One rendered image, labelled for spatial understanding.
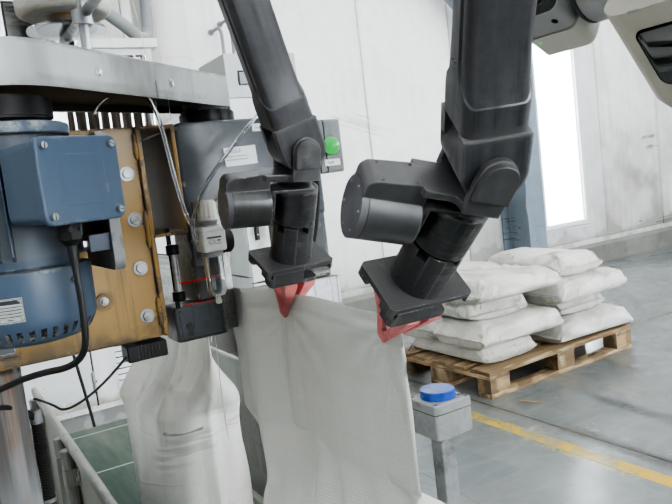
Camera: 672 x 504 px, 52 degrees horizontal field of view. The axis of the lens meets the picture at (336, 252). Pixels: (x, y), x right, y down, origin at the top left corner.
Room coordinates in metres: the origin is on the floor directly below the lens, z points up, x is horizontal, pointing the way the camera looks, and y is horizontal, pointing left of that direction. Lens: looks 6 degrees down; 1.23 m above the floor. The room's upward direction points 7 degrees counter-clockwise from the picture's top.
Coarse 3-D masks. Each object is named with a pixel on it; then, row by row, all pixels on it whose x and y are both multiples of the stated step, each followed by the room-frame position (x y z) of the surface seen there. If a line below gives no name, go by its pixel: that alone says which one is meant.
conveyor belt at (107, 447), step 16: (80, 432) 2.60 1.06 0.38; (96, 432) 2.58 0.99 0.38; (112, 432) 2.56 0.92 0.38; (128, 432) 2.53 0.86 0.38; (80, 448) 2.42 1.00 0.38; (96, 448) 2.40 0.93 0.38; (112, 448) 2.38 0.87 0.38; (128, 448) 2.36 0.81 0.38; (96, 464) 2.25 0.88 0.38; (112, 464) 2.23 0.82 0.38; (128, 464) 2.21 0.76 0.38; (112, 480) 2.09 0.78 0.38; (128, 480) 2.08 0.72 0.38; (128, 496) 1.96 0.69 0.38
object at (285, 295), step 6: (276, 288) 0.98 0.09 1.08; (282, 288) 0.93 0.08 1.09; (288, 288) 0.93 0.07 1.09; (294, 288) 0.93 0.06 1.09; (276, 294) 0.98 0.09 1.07; (282, 294) 0.95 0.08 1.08; (288, 294) 0.94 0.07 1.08; (294, 294) 0.95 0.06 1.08; (282, 300) 0.98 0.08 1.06; (288, 300) 0.95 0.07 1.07; (282, 306) 0.98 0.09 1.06; (288, 306) 0.96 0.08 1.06; (282, 312) 0.98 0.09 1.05; (288, 312) 0.97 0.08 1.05
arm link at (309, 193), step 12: (288, 180) 0.90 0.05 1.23; (276, 192) 0.88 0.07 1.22; (288, 192) 0.89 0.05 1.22; (300, 192) 0.89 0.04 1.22; (312, 192) 0.90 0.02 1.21; (276, 204) 0.90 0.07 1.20; (288, 204) 0.89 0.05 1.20; (300, 204) 0.89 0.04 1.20; (312, 204) 0.90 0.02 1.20; (276, 216) 0.91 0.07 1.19; (288, 216) 0.90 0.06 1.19; (300, 216) 0.90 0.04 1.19; (312, 216) 0.91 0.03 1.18; (300, 228) 0.92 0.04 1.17
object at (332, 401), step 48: (240, 288) 1.09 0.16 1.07; (240, 336) 1.11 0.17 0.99; (288, 336) 0.99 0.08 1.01; (336, 336) 0.83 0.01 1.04; (288, 384) 1.01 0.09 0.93; (336, 384) 0.85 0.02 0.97; (384, 384) 0.75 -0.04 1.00; (288, 432) 1.00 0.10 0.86; (336, 432) 0.86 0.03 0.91; (384, 432) 0.76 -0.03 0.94; (288, 480) 0.92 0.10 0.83; (336, 480) 0.85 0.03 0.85; (384, 480) 0.77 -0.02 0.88
